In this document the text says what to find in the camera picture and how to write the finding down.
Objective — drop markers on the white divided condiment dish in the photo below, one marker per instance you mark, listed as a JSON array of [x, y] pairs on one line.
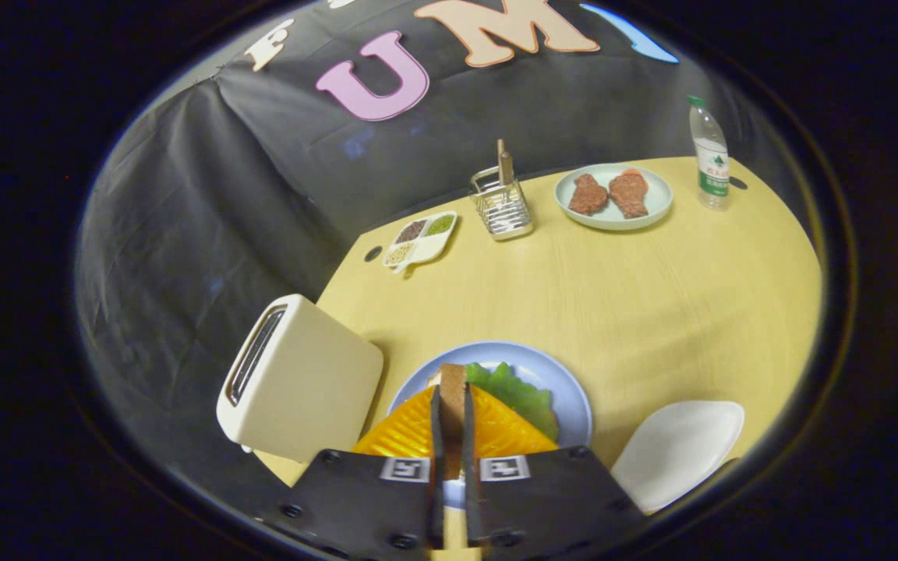
[[426, 245]]

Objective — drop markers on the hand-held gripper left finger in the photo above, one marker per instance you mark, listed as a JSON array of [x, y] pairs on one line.
[[437, 436]]

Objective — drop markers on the brown meat patty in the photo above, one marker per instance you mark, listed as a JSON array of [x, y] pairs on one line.
[[628, 193], [588, 195]]

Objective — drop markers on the wooden utensil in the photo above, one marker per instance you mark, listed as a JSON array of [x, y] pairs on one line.
[[500, 156], [507, 167]]

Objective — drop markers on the plain bread slice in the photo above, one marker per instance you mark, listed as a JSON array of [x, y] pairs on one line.
[[453, 405]]

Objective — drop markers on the white toaster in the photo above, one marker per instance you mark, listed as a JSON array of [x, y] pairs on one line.
[[309, 382]]

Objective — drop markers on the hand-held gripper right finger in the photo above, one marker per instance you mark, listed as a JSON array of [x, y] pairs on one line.
[[470, 436]]

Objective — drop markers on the pale green plate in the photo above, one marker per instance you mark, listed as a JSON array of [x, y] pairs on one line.
[[658, 202]]

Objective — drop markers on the white plate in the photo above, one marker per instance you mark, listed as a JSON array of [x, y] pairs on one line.
[[675, 452]]

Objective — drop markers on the blue plate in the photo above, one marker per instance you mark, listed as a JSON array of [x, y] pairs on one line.
[[562, 378]]

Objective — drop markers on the green lettuce leaf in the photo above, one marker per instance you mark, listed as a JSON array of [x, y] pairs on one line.
[[519, 393]]

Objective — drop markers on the clear water bottle green label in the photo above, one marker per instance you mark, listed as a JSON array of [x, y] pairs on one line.
[[710, 167]]

